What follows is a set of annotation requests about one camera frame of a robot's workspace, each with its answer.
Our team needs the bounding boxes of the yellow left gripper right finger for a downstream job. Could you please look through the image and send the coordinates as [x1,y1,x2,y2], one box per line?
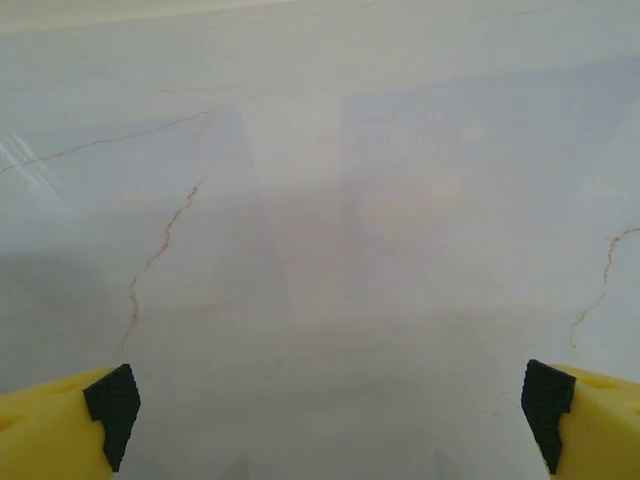
[520,358,640,480]

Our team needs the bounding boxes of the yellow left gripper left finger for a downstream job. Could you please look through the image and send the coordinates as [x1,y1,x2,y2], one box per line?
[0,363,142,480]

